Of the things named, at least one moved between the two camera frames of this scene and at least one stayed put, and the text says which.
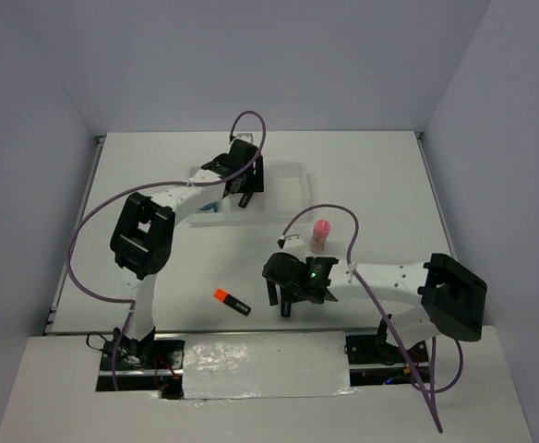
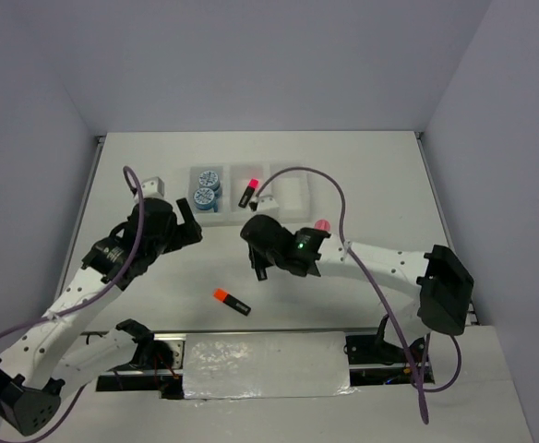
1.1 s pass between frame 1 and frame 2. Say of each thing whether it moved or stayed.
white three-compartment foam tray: stayed
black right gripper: moved
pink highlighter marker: stayed
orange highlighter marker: stayed
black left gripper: moved
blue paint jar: moved
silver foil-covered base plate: stayed
